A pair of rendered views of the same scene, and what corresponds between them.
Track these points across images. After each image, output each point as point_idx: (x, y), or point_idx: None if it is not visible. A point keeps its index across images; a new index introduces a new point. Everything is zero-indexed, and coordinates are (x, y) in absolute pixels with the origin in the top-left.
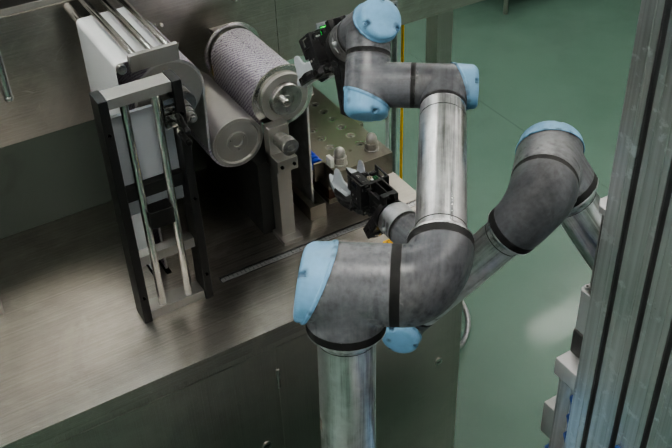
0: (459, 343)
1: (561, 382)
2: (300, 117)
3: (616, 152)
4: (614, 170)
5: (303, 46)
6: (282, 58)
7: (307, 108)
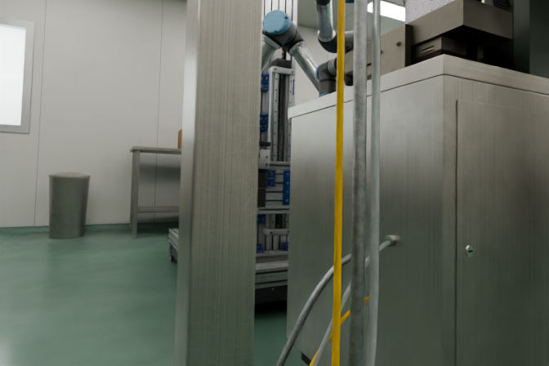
0: (289, 207)
1: (292, 77)
2: (413, 17)
3: (296, 2)
4: (296, 6)
5: None
6: None
7: (405, 9)
